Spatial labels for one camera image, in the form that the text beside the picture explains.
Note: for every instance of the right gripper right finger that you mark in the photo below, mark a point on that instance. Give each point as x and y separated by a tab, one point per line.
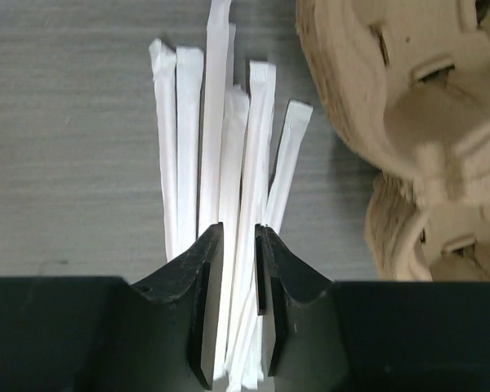
324	335

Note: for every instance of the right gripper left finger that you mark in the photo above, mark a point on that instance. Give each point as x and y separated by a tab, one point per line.
101	333

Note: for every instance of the white wrapped straws bundle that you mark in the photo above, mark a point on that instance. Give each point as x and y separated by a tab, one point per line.
218	180

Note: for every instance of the brown cardboard cup carrier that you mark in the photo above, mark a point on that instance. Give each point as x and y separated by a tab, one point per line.
406	86

